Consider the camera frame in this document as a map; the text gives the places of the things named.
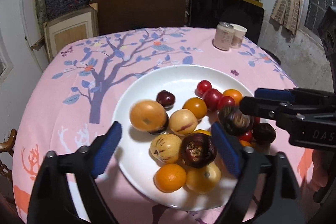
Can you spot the pink deer print tablecloth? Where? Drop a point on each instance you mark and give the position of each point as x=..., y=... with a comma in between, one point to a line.
x=75, y=98

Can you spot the framed picture on floor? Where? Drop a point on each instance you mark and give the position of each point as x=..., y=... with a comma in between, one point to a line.
x=76, y=25

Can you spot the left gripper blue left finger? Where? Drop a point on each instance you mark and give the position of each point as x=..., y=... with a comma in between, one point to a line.
x=103, y=148

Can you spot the dark purple passion fruit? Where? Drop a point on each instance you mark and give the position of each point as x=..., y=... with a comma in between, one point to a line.
x=162, y=129

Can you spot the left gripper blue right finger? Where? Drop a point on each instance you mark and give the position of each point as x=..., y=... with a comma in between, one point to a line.
x=229, y=148

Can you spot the person right hand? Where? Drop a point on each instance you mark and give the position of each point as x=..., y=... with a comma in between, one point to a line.
x=321, y=163

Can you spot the large red plum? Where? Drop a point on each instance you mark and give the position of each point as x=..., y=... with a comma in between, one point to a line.
x=212, y=98

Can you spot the red cherry tomato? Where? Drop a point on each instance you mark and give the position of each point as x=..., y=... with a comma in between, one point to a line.
x=203, y=86

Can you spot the black chair back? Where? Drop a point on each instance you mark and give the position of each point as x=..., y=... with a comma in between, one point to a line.
x=209, y=13

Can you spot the pale yellow speckled melon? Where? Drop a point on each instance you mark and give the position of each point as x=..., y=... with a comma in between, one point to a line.
x=165, y=148

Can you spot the dark wooden chair back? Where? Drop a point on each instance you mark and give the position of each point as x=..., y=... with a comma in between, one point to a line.
x=123, y=15

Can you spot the pink beverage can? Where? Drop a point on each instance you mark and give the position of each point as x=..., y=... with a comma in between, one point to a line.
x=223, y=36

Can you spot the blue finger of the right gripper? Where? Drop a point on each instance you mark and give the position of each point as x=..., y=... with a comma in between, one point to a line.
x=275, y=95
x=259, y=107

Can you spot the pale yellow round fruit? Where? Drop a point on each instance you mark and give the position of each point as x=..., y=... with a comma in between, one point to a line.
x=182, y=122

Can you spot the yellow orange plum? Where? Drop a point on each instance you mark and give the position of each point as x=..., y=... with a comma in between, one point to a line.
x=197, y=106

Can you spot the wooden armchair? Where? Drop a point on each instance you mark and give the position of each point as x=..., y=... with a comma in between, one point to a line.
x=7, y=148

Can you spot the dark red cherry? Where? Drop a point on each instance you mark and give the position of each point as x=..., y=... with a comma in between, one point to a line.
x=166, y=99

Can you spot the small orange mandarin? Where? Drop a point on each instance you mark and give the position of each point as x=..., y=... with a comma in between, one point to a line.
x=169, y=178

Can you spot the greenish yellow plum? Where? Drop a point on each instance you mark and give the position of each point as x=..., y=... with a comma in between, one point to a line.
x=202, y=132

